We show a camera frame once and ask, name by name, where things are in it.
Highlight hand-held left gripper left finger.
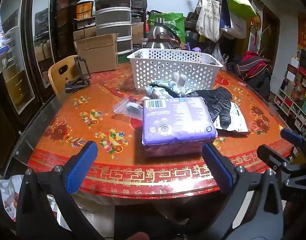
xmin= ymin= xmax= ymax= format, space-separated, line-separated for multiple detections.
xmin=16 ymin=141 xmax=118 ymax=240

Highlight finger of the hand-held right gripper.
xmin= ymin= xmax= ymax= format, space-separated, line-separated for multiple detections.
xmin=257 ymin=144 xmax=297 ymax=173
xmin=280 ymin=129 xmax=306 ymax=153

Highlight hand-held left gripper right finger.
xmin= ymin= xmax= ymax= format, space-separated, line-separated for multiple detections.
xmin=200 ymin=143 xmax=285 ymax=240

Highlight white printed bag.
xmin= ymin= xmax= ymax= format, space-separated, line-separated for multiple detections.
xmin=215 ymin=102 xmax=249 ymax=133

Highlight purple soft packet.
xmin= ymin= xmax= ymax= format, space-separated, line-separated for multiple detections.
xmin=141 ymin=97 xmax=218 ymax=158

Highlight clear plastic zip bag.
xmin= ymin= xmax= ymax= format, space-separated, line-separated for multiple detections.
xmin=112 ymin=96 xmax=144 ymax=120

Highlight white perforated plastic basket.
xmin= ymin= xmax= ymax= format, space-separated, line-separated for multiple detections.
xmin=126 ymin=48 xmax=224 ymax=90

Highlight shelf with goods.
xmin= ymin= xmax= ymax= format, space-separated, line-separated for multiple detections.
xmin=273 ymin=49 xmax=306 ymax=135

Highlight black knit socks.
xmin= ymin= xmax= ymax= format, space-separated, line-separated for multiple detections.
xmin=185 ymin=87 xmax=233 ymax=128

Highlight white snack bag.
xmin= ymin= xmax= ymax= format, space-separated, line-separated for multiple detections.
xmin=0 ymin=175 xmax=24 ymax=222

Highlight red black striped jacket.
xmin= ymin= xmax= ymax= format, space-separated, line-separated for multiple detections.
xmin=237 ymin=51 xmax=272 ymax=98

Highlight black phone stand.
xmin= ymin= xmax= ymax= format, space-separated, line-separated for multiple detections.
xmin=65 ymin=57 xmax=91 ymax=93

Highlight wooden chair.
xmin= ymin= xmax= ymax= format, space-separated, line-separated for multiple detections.
xmin=48 ymin=55 xmax=79 ymax=100

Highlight beige plush bundle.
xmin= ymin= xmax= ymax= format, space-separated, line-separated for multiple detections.
xmin=171 ymin=72 xmax=186 ymax=90

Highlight light blue cloth bundle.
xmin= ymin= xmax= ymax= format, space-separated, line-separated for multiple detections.
xmin=145 ymin=79 xmax=186 ymax=99

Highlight open cardboard box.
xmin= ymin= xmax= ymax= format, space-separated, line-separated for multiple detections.
xmin=73 ymin=33 xmax=119 ymax=74

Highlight white paper bag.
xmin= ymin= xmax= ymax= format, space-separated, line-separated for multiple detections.
xmin=227 ymin=10 xmax=248 ymax=39

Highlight dark glass door cabinet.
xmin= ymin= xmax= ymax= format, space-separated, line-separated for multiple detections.
xmin=0 ymin=0 xmax=76 ymax=130

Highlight stainless steel kettle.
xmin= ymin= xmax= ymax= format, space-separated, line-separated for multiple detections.
xmin=144 ymin=25 xmax=181 ymax=50

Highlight white canvas tote bag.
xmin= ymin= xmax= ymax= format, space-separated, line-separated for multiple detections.
xmin=196 ymin=0 xmax=221 ymax=43

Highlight lime green bag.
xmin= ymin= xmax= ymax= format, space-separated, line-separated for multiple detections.
xmin=220 ymin=0 xmax=257 ymax=22

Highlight green tote bag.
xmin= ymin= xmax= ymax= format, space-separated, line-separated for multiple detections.
xmin=148 ymin=10 xmax=186 ymax=43

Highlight stacked grey food containers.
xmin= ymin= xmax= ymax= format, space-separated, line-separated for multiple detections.
xmin=94 ymin=0 xmax=132 ymax=53

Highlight orange box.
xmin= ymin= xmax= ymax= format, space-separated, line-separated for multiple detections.
xmin=76 ymin=1 xmax=94 ymax=20

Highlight black fabric bag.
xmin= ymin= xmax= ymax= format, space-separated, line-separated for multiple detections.
xmin=130 ymin=0 xmax=147 ymax=23

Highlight red wall poster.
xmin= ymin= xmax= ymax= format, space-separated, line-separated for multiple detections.
xmin=297 ymin=12 xmax=306 ymax=55

